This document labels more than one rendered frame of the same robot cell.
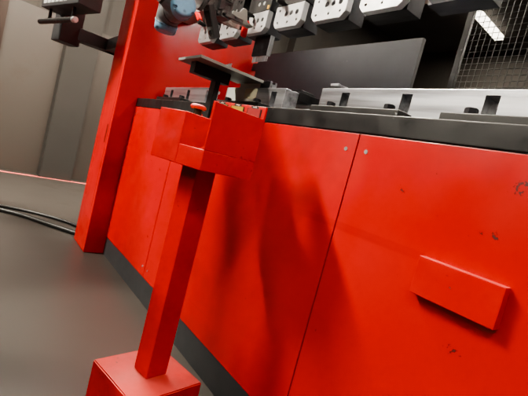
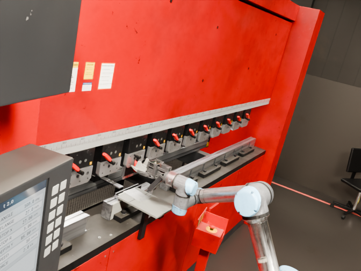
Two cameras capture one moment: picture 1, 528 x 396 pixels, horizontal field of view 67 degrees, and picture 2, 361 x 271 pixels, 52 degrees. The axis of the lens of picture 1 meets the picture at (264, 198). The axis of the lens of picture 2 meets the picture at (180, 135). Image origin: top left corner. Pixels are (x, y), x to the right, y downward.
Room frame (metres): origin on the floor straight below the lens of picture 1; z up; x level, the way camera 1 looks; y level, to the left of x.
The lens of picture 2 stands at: (2.14, 1.95, 1.95)
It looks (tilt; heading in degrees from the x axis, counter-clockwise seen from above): 17 degrees down; 245
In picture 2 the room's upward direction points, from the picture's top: 13 degrees clockwise
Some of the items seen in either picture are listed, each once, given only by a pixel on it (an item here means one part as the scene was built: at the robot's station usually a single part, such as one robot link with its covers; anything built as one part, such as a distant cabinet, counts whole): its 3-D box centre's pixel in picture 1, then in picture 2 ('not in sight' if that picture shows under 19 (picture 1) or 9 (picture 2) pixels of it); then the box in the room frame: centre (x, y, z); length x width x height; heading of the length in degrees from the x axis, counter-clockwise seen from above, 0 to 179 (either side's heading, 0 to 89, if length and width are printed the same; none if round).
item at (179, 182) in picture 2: not in sight; (185, 185); (1.38, 0.47, 1.20); 0.11 x 0.08 x 0.09; 128
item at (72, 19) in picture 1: (57, 16); not in sight; (2.22, 1.34, 1.20); 0.45 x 0.03 x 0.08; 52
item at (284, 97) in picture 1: (257, 102); (129, 199); (1.53, 0.12, 0.92); 0.39 x 0.06 x 0.10; 38
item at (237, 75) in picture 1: (221, 70); (146, 201); (1.48, 0.27, 1.00); 0.26 x 0.18 x 0.01; 128
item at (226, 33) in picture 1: (239, 23); (105, 155); (1.75, 0.29, 1.26); 0.15 x 0.09 x 0.17; 38
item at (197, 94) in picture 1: (188, 98); (42, 241); (2.00, 0.49, 0.92); 0.50 x 0.06 x 0.10; 38
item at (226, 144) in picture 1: (208, 131); (210, 229); (0.98, 0.17, 0.75); 0.20 x 0.16 x 0.18; 49
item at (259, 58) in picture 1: (262, 49); (129, 169); (1.57, 0.15, 1.13); 0.10 x 0.02 x 0.10; 38
